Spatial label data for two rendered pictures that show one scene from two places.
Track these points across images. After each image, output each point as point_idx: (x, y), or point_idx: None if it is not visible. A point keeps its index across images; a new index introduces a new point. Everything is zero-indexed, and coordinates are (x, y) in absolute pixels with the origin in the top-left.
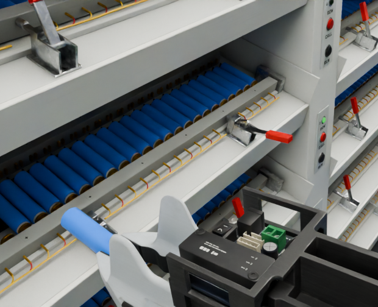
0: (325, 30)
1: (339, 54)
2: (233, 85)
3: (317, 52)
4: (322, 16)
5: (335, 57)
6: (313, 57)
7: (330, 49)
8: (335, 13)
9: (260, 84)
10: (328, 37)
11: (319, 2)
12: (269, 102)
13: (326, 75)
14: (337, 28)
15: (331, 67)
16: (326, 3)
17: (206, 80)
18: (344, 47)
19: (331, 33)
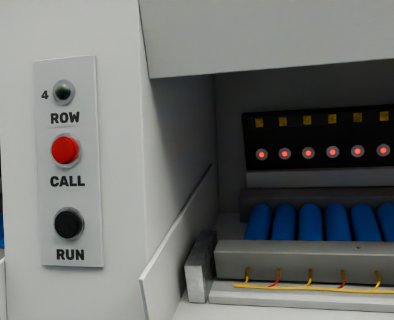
0: (47, 161)
1: (335, 315)
2: None
3: (23, 211)
4: (35, 124)
5: (126, 263)
6: (5, 218)
7: (68, 220)
8: (105, 132)
9: None
10: (66, 186)
11: (15, 84)
12: None
13: (82, 298)
14: (124, 177)
15: (112, 287)
16: (42, 92)
17: None
18: (382, 306)
19: (84, 180)
